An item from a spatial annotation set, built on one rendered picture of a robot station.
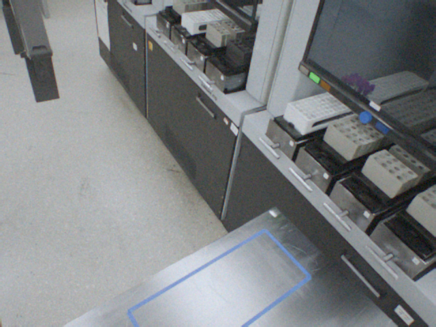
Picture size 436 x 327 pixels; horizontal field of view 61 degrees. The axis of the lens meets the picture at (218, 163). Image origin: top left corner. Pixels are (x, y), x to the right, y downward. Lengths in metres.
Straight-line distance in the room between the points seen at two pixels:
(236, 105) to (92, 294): 0.96
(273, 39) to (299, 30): 0.12
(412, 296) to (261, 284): 0.42
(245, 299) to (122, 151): 1.61
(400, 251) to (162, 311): 0.59
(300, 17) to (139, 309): 0.88
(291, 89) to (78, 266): 1.16
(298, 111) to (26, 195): 1.44
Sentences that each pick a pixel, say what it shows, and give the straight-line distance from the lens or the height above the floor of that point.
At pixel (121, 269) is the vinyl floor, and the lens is 1.74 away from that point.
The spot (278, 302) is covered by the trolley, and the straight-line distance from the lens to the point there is 0.78.
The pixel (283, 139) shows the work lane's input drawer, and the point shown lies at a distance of 1.18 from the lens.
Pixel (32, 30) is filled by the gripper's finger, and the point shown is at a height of 1.29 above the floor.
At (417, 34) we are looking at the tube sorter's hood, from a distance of 0.94.
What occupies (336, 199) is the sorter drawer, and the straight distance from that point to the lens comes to 1.09.
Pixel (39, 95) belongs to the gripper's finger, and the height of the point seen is 1.20.
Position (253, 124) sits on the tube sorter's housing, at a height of 0.73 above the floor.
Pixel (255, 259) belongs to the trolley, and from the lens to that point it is 0.81.
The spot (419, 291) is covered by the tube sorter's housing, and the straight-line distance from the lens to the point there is 1.05.
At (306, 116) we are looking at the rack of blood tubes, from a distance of 1.16.
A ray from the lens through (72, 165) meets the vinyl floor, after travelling 2.19.
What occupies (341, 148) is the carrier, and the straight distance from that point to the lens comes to 1.12.
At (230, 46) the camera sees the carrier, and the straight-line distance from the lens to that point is 1.46.
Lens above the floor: 1.49
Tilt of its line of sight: 43 degrees down
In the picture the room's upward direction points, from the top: 9 degrees clockwise
